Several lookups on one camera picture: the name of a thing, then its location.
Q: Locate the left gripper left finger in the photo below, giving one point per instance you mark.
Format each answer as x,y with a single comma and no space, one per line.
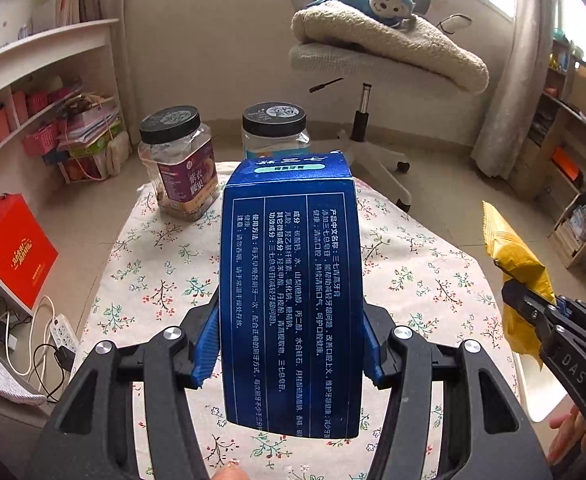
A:
122,399

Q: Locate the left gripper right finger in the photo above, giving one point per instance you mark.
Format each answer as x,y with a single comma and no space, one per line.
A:
485,432

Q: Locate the yellow padded envelope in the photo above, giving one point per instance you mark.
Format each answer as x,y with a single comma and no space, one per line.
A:
517,262

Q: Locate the blue toothpaste box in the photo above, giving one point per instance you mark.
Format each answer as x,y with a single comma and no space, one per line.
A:
291,297

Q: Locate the right hand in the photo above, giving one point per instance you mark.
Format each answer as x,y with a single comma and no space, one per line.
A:
570,430

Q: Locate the left hand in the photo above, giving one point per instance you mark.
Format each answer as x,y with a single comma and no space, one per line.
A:
230,472

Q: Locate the white power strip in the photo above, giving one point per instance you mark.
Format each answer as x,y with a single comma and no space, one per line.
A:
62,333

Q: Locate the wooden computer desk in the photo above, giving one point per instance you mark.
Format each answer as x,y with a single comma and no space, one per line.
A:
551,168

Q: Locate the red gift box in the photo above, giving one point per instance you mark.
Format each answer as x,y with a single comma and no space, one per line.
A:
26,254

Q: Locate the grey window curtain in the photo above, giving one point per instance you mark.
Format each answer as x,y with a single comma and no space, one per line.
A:
513,105

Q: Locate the purple label nut jar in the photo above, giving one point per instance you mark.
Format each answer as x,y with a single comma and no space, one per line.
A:
176,148

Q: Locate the white bookshelf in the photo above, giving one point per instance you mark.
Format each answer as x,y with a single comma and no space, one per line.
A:
39,75

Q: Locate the grey office chair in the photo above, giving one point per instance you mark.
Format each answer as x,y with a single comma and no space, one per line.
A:
352,61

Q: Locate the teal label nut jar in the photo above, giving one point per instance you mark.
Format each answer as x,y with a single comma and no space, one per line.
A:
274,129

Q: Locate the blue monkey plush toy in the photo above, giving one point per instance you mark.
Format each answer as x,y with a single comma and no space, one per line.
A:
391,13

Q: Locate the cream fluffy blanket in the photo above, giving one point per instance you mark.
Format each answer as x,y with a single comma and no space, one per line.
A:
420,44

